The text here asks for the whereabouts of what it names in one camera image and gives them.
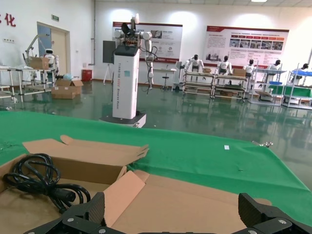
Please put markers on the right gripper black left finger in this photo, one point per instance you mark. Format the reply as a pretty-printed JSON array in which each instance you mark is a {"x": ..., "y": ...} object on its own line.
[{"x": 95, "y": 209}]

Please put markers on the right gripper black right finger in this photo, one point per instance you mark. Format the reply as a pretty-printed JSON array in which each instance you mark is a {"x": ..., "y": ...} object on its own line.
[{"x": 251, "y": 212}]

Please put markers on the brown cardboard box oval hole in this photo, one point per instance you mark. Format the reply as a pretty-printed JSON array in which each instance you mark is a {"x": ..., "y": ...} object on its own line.
[{"x": 80, "y": 168}]

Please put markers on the brown cardboard box round hole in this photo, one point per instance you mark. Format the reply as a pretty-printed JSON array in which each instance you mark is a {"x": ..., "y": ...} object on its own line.
[{"x": 182, "y": 207}]

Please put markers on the cardboard box on workbench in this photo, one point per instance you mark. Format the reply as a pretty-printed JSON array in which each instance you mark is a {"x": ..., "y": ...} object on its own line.
[{"x": 239, "y": 72}]

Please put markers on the cardboard box with open flaps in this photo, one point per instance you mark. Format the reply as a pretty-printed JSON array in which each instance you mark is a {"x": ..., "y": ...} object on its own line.
[{"x": 39, "y": 63}]

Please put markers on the metal cloth clip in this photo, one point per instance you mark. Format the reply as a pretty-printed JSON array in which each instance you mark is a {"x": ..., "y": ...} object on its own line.
[{"x": 264, "y": 144}]

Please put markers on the green table cloth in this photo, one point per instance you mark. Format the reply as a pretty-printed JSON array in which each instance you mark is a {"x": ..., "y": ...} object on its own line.
[{"x": 195, "y": 156}]

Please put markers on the workbench with green cloth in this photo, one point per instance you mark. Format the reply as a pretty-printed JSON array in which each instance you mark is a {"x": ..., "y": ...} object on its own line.
[{"x": 298, "y": 93}]

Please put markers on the workbench with blue trays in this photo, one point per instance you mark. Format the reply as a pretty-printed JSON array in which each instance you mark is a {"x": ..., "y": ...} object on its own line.
[{"x": 267, "y": 85}]

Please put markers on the white column base robot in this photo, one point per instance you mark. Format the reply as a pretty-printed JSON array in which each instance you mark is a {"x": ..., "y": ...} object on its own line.
[{"x": 126, "y": 80}]

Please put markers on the red bin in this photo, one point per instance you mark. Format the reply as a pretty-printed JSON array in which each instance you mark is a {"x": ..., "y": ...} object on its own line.
[{"x": 86, "y": 75}]

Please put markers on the blue plastic bag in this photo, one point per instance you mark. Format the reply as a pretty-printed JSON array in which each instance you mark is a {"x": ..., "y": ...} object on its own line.
[{"x": 66, "y": 76}]

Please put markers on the white humanoid robot black head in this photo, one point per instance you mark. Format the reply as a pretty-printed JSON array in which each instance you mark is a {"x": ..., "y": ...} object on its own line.
[
  {"x": 275, "y": 65},
  {"x": 249, "y": 68},
  {"x": 302, "y": 70},
  {"x": 195, "y": 64},
  {"x": 225, "y": 65}
]

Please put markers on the black round stool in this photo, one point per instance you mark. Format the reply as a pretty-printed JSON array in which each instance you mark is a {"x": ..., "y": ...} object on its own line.
[{"x": 165, "y": 81}]

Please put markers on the white pipe rack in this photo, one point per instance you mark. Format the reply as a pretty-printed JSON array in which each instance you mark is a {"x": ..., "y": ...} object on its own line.
[{"x": 22, "y": 80}]

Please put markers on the small white table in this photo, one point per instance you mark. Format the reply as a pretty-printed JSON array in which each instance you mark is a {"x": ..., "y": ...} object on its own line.
[{"x": 165, "y": 70}]

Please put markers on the dark monitor on stand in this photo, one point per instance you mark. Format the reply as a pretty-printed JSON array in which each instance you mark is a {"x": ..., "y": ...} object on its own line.
[{"x": 107, "y": 51}]

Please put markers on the beige door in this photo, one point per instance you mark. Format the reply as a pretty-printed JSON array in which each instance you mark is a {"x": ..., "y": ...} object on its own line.
[{"x": 58, "y": 51}]

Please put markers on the green exit sign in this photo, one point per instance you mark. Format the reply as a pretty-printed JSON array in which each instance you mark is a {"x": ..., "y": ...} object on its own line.
[{"x": 55, "y": 17}]

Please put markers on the ceiling light panel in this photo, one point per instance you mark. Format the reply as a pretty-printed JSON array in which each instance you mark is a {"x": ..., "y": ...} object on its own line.
[{"x": 258, "y": 1}]

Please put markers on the white frame workbench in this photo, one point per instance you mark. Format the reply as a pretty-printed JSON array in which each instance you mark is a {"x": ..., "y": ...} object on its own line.
[
  {"x": 230, "y": 86},
  {"x": 198, "y": 84}
]

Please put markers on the wide wall poster red header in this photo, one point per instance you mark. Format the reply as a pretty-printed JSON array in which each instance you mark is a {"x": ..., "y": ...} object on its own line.
[{"x": 246, "y": 46}]

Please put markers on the grey wall pipe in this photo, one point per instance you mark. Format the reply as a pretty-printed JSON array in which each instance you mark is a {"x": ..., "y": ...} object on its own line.
[{"x": 93, "y": 34}]

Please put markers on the white wall poster red header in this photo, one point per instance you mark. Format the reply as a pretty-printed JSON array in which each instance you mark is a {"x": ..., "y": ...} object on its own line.
[{"x": 168, "y": 41}]

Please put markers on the white wall sockets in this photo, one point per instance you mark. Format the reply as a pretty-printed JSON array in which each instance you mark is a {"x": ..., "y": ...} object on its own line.
[{"x": 8, "y": 40}]

